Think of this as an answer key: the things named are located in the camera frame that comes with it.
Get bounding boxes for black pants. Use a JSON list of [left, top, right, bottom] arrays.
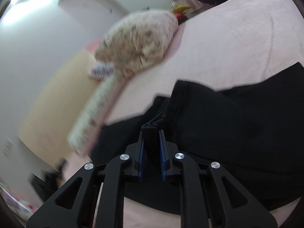
[[91, 63, 303, 211]]

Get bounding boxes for bear print long pillow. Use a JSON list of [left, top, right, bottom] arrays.
[[67, 72, 141, 157]]

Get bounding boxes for cream bed headboard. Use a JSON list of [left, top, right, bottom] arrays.
[[17, 48, 99, 166]]

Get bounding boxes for purple floral pillow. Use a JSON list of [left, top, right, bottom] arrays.
[[88, 61, 114, 80]]

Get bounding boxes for rolled bear print duvet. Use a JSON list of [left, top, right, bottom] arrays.
[[95, 10, 178, 77]]

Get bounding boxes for yellow red plush toy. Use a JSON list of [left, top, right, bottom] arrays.
[[171, 5, 192, 22]]

